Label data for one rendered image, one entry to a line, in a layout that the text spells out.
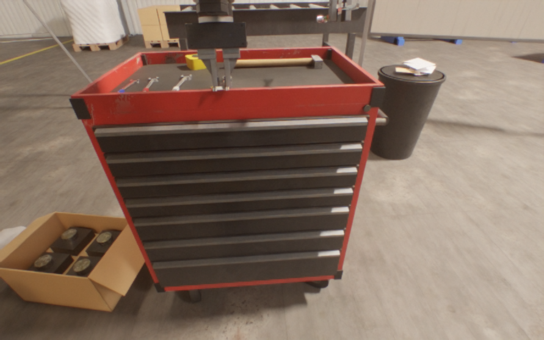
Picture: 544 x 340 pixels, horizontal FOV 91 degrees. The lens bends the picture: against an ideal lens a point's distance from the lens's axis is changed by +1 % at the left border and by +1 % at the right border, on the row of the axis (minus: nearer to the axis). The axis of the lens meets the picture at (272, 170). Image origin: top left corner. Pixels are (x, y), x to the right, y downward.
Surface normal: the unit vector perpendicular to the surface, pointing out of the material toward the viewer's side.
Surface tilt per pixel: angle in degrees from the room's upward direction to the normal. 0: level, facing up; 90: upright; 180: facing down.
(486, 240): 0
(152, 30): 90
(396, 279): 0
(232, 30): 78
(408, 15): 90
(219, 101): 90
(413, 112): 94
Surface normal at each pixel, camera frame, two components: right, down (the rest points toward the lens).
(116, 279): 0.65, -0.57
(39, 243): 0.99, 0.06
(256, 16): 0.12, 0.57
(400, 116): -0.40, 0.59
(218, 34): 0.09, 0.39
